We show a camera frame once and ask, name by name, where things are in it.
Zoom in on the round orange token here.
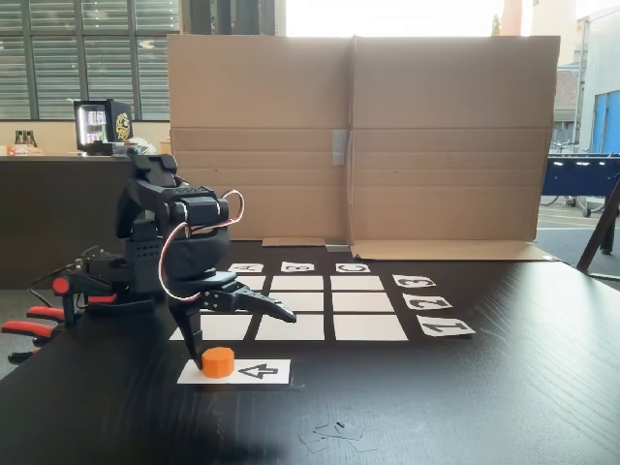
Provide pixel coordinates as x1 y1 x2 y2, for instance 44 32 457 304
201 346 235 379

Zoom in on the white arrow paper sheet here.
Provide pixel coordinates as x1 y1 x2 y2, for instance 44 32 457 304
176 358 292 386

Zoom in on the white crumpled bag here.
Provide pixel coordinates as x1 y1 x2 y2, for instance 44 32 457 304
124 137 159 155

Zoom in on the black and red clamp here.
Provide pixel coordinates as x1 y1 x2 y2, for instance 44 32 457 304
0 305 67 365
50 274 120 328

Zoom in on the black mini fridge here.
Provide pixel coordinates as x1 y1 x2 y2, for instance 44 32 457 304
73 99 133 157

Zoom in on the paper label number 3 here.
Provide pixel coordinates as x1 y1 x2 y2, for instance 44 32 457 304
391 274 437 291

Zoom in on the dark counter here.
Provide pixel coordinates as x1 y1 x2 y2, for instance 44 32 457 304
0 153 171 291

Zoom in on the paper label number 2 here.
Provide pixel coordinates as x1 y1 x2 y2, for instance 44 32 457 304
402 292 454 311

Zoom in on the paper label number 1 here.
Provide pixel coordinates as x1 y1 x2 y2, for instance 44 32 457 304
416 314 477 337

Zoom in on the brown cardboard screen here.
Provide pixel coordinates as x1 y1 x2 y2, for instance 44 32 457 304
166 33 563 263

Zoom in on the dark wooden stand leg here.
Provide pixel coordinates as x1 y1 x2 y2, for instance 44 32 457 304
575 169 620 292

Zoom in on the white red servo cable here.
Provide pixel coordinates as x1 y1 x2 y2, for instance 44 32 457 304
158 188 246 304

